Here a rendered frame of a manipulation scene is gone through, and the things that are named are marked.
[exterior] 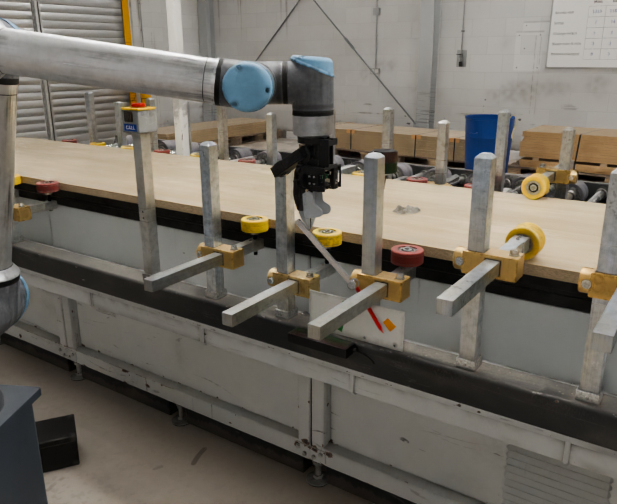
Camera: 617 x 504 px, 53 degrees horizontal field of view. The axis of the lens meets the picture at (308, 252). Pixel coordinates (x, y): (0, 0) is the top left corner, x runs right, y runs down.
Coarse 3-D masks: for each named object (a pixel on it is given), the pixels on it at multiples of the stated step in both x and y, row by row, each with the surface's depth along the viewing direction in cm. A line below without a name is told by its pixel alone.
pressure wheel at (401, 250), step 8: (392, 248) 152; (400, 248) 153; (408, 248) 151; (416, 248) 152; (392, 256) 151; (400, 256) 149; (408, 256) 148; (416, 256) 148; (400, 264) 149; (408, 264) 149; (416, 264) 149
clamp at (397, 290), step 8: (352, 272) 148; (360, 272) 146; (384, 272) 146; (360, 280) 146; (368, 280) 144; (376, 280) 143; (384, 280) 142; (392, 280) 141; (400, 280) 141; (408, 280) 143; (360, 288) 146; (392, 288) 141; (400, 288) 140; (408, 288) 143; (392, 296) 142; (400, 296) 141; (408, 296) 144
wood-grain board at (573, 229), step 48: (48, 144) 338; (96, 192) 225; (192, 192) 218; (240, 192) 218; (336, 192) 217; (384, 192) 217; (432, 192) 216; (384, 240) 162; (432, 240) 161; (576, 240) 160
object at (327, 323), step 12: (372, 288) 139; (384, 288) 141; (348, 300) 132; (360, 300) 132; (372, 300) 137; (336, 312) 126; (348, 312) 128; (360, 312) 133; (312, 324) 121; (324, 324) 121; (336, 324) 125; (312, 336) 121; (324, 336) 121
